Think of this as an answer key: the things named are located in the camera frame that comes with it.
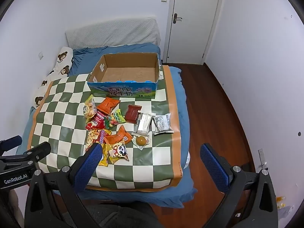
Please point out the white cloth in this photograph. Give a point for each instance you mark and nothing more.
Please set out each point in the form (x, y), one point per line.
(188, 160)

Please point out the white wall socket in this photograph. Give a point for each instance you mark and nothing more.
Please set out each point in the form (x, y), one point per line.
(41, 55)
(261, 154)

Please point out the white door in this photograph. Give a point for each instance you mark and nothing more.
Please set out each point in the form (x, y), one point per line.
(192, 28)

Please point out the yellow biscuit snack packet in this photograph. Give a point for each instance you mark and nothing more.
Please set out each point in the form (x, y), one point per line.
(88, 109)

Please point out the cardboard box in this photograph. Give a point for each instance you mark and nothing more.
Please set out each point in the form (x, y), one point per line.
(123, 91)

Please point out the white black-print snack packet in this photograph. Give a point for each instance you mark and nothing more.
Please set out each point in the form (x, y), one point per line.
(162, 123)

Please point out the dark red snack packet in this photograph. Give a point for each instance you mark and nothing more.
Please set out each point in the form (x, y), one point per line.
(131, 114)

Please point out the yellow chips packet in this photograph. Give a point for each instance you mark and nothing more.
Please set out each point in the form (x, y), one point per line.
(95, 137)

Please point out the silver white snack packet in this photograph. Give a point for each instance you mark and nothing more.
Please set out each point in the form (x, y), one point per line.
(143, 123)

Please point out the orange snack packet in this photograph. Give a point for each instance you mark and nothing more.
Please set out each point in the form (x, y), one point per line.
(108, 104)
(117, 137)

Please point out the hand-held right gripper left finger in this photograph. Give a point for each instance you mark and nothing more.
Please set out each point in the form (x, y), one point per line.
(91, 162)

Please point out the white textured cushion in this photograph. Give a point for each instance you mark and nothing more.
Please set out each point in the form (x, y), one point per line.
(111, 33)

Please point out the yellow panda snack packet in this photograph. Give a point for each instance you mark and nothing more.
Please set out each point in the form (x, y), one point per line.
(117, 150)

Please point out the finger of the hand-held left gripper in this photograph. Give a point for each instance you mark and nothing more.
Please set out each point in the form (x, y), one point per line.
(10, 142)
(38, 150)

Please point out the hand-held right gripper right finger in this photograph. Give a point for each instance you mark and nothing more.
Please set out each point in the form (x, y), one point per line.
(213, 163)

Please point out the bear print pillow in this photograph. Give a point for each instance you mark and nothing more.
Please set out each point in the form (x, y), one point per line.
(63, 57)

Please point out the clear packet with yellow pastry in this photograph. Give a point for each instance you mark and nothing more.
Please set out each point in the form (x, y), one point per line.
(140, 140)

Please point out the green candy packet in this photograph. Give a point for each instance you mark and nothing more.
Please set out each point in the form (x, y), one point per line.
(116, 117)

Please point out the blue bed sheet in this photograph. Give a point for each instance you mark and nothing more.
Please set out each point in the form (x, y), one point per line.
(181, 87)

